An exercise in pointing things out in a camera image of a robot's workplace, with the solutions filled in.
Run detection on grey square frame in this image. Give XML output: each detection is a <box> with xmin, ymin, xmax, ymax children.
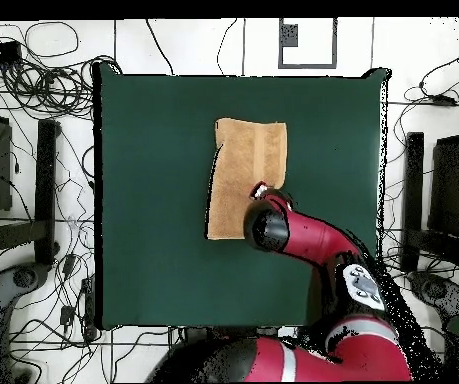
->
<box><xmin>277</xmin><ymin>17</ymin><xmax>339</xmax><ymax>70</ymax></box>

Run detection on dark green table cloth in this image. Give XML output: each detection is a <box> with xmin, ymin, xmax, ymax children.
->
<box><xmin>92</xmin><ymin>61</ymin><xmax>392</xmax><ymax>331</ymax></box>

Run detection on tangled black cable bundle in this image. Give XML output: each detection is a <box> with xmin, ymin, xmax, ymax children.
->
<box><xmin>0</xmin><ymin>54</ymin><xmax>122</xmax><ymax>121</ymax></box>

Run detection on black power strip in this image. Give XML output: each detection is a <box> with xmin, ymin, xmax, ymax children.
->
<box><xmin>80</xmin><ymin>276</ymin><xmax>97</xmax><ymax>342</ymax></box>

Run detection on black stand frame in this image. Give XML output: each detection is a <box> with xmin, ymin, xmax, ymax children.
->
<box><xmin>0</xmin><ymin>111</ymin><xmax>61</xmax><ymax>268</ymax></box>
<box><xmin>399</xmin><ymin>130</ymin><xmax>459</xmax><ymax>274</ymax></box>

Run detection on tan terry towel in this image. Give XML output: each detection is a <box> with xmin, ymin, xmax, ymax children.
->
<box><xmin>204</xmin><ymin>116</ymin><xmax>289</xmax><ymax>242</ymax></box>

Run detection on thin black cable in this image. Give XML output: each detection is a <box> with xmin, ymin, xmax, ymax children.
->
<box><xmin>215</xmin><ymin>17</ymin><xmax>239</xmax><ymax>77</ymax></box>
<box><xmin>402</xmin><ymin>47</ymin><xmax>459</xmax><ymax>107</ymax></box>
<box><xmin>144</xmin><ymin>18</ymin><xmax>175</xmax><ymax>77</ymax></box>

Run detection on small grey square plate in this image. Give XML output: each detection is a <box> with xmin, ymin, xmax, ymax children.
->
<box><xmin>282</xmin><ymin>23</ymin><xmax>299</xmax><ymax>48</ymax></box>

